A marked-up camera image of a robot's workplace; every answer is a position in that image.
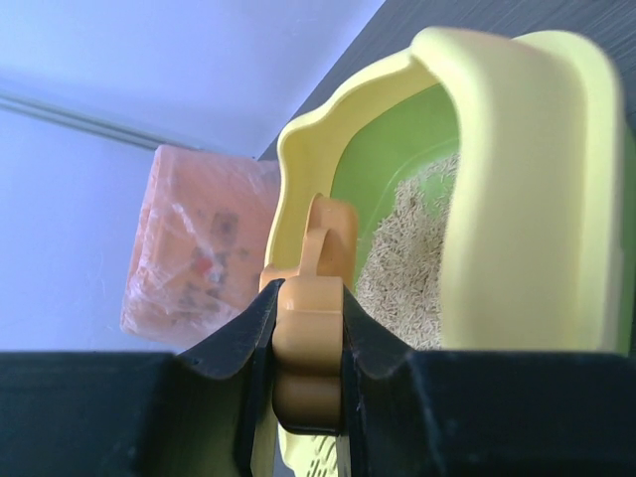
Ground yellow green litter box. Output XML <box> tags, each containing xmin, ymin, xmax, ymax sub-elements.
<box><xmin>265</xmin><ymin>27</ymin><xmax>635</xmax><ymax>476</ymax></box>

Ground cat litter sand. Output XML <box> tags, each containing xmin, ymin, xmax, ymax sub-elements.
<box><xmin>356</xmin><ymin>154</ymin><xmax>460</xmax><ymax>351</ymax></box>

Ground orange litter scoop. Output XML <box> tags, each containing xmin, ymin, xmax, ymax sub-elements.
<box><xmin>260</xmin><ymin>194</ymin><xmax>358</xmax><ymax>434</ymax></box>

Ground bin with pink liner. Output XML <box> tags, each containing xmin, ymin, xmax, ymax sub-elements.
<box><xmin>120</xmin><ymin>145</ymin><xmax>280</xmax><ymax>348</ymax></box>

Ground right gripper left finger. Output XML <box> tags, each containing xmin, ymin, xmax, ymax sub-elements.
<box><xmin>1</xmin><ymin>281</ymin><xmax>280</xmax><ymax>476</ymax></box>

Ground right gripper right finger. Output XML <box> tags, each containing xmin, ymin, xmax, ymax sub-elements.
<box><xmin>340</xmin><ymin>295</ymin><xmax>635</xmax><ymax>476</ymax></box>

